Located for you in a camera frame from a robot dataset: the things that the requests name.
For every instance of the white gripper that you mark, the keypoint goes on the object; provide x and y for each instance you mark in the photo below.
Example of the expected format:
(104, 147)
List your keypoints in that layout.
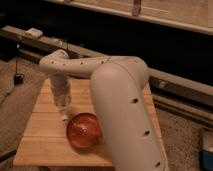
(60, 88)

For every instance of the white plastic bottle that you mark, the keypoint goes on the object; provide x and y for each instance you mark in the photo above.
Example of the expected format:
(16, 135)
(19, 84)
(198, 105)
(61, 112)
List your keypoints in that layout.
(63, 106)

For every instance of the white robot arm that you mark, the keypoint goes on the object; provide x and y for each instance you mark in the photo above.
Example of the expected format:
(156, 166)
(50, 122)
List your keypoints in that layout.
(116, 84)

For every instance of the red ceramic bowl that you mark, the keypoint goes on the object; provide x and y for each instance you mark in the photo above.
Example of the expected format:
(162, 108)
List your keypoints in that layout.
(83, 131)

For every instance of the small white box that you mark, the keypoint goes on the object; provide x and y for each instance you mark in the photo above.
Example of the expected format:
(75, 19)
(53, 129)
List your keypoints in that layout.
(34, 33)

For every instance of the wooden bamboo board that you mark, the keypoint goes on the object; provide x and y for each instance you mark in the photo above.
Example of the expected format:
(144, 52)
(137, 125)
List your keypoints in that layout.
(44, 141)

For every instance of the long wooden beam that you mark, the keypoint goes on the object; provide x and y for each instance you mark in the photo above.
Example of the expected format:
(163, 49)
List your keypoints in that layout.
(170, 83)

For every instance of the wooden shelf edge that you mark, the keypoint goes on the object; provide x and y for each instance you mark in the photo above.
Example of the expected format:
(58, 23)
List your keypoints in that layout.
(193, 15)

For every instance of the blue box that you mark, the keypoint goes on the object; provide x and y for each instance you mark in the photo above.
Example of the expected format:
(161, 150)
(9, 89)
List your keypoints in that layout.
(206, 151)

